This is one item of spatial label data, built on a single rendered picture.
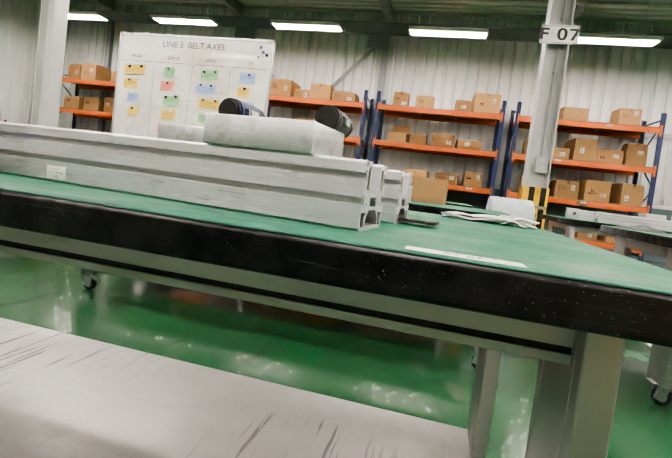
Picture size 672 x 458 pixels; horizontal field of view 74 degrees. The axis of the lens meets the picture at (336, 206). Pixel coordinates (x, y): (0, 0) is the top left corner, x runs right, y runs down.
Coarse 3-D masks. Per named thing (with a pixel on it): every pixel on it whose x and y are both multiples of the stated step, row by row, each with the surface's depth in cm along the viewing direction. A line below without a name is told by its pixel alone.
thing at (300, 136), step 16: (208, 128) 59; (224, 128) 59; (240, 128) 58; (256, 128) 57; (272, 128) 56; (288, 128) 55; (304, 128) 55; (320, 128) 56; (224, 144) 59; (240, 144) 58; (256, 144) 57; (272, 144) 56; (288, 144) 55; (304, 144) 55; (320, 144) 57; (336, 144) 62
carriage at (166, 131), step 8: (160, 128) 86; (168, 128) 85; (176, 128) 84; (184, 128) 84; (192, 128) 83; (200, 128) 83; (160, 136) 86; (168, 136) 85; (176, 136) 84; (184, 136) 84; (192, 136) 83; (200, 136) 83
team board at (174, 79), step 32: (128, 32) 405; (128, 64) 406; (160, 64) 399; (192, 64) 391; (224, 64) 384; (256, 64) 378; (128, 96) 407; (160, 96) 399; (192, 96) 392; (224, 96) 385; (256, 96) 378; (128, 128) 408
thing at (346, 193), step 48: (0, 144) 74; (48, 144) 70; (96, 144) 68; (144, 144) 64; (192, 144) 61; (144, 192) 64; (192, 192) 61; (240, 192) 58; (288, 192) 57; (336, 192) 54
